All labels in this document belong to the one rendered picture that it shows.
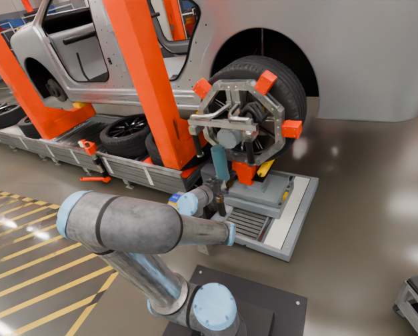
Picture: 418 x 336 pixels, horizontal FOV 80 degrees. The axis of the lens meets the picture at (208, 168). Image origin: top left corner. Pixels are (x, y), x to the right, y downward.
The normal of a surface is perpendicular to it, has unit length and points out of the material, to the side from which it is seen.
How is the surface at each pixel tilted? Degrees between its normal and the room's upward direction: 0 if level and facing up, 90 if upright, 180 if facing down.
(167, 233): 73
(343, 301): 0
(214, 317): 7
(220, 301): 7
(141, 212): 36
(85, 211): 24
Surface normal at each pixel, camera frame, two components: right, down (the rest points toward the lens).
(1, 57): 0.84, 0.17
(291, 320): -0.19, -0.79
